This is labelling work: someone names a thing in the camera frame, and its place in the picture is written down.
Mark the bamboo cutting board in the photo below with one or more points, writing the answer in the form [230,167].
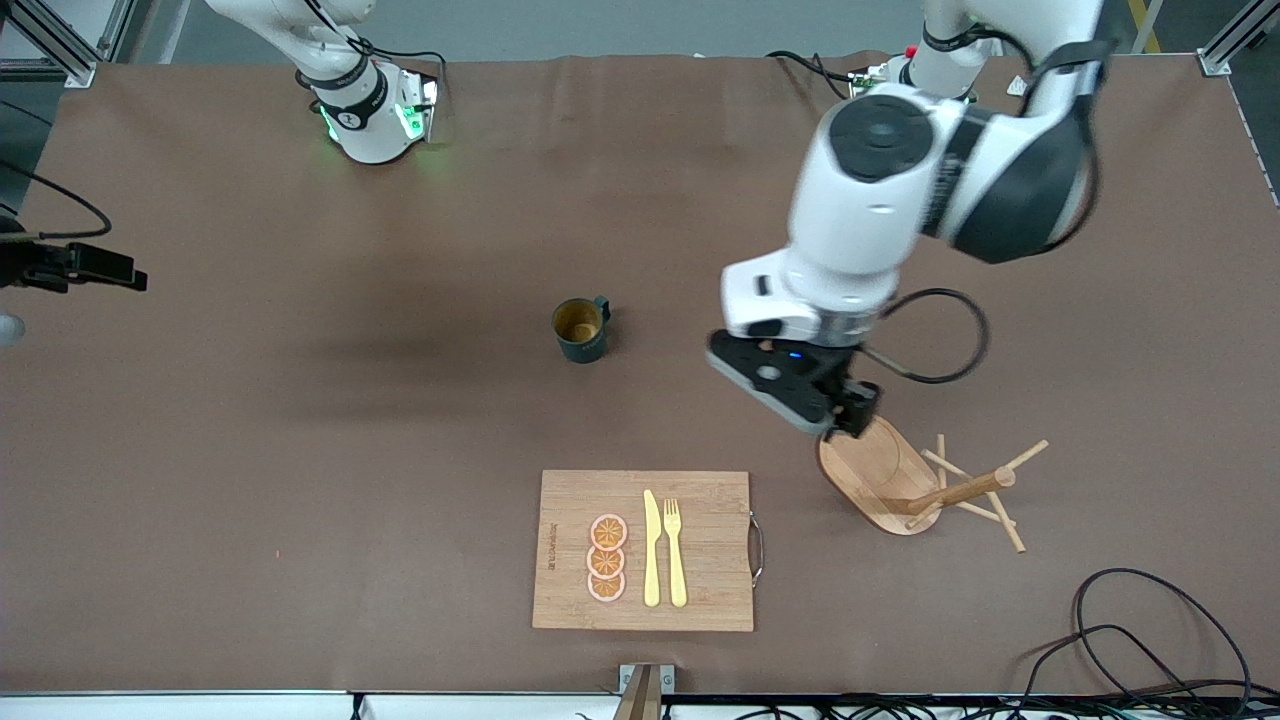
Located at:
[710,560]

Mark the toy orange slice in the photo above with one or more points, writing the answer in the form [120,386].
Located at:
[608,532]
[606,588]
[605,562]

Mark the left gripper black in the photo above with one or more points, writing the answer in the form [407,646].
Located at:
[838,377]

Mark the aluminium frame profile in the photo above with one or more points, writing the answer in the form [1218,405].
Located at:
[40,70]
[1225,55]

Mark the yellow plastic knife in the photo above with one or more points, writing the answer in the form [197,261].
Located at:
[652,550]

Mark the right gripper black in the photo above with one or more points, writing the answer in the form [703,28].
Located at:
[38,265]

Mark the metal table edge bracket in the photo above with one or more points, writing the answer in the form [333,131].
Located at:
[645,690]

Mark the dark teal cup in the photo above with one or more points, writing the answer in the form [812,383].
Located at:
[580,345]

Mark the wooden cup rack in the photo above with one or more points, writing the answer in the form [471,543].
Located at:
[880,480]

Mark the yellow plastic fork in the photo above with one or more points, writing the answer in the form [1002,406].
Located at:
[677,560]

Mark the white paper scrap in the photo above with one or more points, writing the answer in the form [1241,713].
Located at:
[1017,86]

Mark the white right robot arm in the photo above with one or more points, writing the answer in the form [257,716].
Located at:
[370,120]

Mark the brown table cover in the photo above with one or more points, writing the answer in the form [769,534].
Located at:
[400,400]

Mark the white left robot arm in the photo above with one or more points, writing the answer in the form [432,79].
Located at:
[870,220]

